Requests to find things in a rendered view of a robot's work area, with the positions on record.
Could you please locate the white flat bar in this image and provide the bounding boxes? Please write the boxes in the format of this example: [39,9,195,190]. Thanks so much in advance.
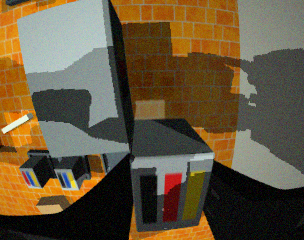
[1,113,33,133]

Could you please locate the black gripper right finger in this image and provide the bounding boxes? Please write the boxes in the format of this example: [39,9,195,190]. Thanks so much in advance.
[203,160,304,240]

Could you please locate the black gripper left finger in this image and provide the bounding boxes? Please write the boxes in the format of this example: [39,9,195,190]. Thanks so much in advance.
[0,152,133,240]

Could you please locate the tan rectangular block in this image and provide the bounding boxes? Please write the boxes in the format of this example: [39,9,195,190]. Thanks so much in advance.
[36,195,71,215]

